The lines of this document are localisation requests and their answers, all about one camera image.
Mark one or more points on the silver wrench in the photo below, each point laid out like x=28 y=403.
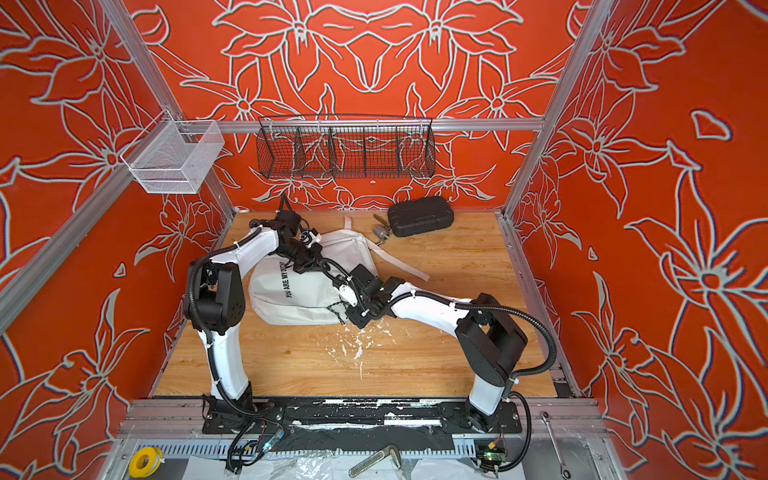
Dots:
x=563 y=467

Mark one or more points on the black wire wall basket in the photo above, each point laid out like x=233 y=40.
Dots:
x=352 y=147

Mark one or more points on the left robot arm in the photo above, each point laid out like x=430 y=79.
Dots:
x=215 y=301

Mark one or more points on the white wire wall basket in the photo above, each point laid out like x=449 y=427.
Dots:
x=169 y=156

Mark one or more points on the yellow tape roll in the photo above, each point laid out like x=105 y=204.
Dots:
x=145 y=462

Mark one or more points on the grey angled metal bracket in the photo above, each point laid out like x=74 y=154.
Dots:
x=390 y=451

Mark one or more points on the black hard zip case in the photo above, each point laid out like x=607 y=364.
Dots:
x=414 y=217

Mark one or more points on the silver metal tool with handle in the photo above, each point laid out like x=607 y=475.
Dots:
x=381 y=230

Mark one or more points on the white canvas backpack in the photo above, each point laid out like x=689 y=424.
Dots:
x=280 y=296

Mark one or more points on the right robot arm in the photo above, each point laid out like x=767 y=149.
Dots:
x=487 y=332

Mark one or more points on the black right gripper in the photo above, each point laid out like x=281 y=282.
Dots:
x=355 y=321

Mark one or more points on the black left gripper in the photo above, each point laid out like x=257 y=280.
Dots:
x=312 y=262

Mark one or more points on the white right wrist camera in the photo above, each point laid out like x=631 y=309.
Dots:
x=348 y=295

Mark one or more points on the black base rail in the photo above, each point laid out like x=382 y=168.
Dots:
x=448 y=415

